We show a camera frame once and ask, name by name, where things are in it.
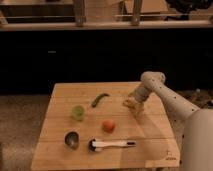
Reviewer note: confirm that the dark object top right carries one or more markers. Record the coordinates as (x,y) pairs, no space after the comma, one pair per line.
(186,6)

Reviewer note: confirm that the left wooden post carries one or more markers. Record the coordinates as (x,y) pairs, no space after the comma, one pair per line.
(79,11)

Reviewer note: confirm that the white black dish brush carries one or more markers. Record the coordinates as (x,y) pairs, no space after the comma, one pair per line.
(97,145)

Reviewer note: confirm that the yellow toy banana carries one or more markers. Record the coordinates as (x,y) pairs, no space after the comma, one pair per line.
(128,103)

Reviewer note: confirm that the green plastic cup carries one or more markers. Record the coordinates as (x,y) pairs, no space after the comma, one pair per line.
(77,113)

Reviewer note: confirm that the wooden post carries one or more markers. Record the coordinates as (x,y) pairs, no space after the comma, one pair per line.
(79,11)
(137,6)

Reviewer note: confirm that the green toy pepper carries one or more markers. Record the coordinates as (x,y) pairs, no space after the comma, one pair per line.
(98,98)

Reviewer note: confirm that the orange toy tomato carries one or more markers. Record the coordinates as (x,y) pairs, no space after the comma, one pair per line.
(108,126)

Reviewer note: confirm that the wooden shelf rail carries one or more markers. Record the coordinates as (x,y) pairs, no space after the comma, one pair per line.
(106,25)

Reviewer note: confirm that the right wooden post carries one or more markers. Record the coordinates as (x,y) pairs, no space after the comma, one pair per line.
(137,6)

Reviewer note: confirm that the small metal bowl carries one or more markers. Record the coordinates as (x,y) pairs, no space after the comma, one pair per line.
(72,140)

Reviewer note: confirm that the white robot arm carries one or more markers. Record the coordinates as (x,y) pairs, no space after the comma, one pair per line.
(197,143)

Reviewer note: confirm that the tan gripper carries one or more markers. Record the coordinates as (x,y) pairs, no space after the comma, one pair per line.
(137,107)

